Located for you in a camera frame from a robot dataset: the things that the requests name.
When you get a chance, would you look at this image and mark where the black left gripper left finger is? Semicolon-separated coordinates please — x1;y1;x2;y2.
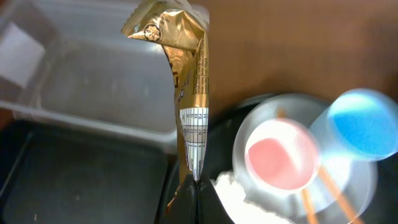
160;174;197;224

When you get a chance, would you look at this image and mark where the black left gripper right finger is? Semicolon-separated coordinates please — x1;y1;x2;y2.
197;175;234;224

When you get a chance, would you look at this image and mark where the pink cup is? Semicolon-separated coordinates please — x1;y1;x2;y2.
244;118;320;194

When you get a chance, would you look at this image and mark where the gold snack wrapper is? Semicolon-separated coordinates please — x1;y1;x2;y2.
121;0;210;215

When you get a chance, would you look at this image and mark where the white napkin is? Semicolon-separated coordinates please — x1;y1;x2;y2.
211;171;294;224

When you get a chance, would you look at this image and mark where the round black tray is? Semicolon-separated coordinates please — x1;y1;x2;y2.
202;103;397;224

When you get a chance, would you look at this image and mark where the wooden chopstick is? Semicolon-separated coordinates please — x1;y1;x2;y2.
318;166;364;224
277;107;320;224

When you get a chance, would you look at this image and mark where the grey plate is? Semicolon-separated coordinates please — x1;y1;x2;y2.
233;93;377;223

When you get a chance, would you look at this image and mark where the black rectangular tray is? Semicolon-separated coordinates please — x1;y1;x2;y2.
1;121;168;223

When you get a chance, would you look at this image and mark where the blue cup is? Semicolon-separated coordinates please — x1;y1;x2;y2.
327;88;397;161

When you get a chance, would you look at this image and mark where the clear plastic bin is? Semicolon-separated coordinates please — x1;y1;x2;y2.
1;1;177;154

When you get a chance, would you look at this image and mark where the white label on bin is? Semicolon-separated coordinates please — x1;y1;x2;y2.
1;22;45;88

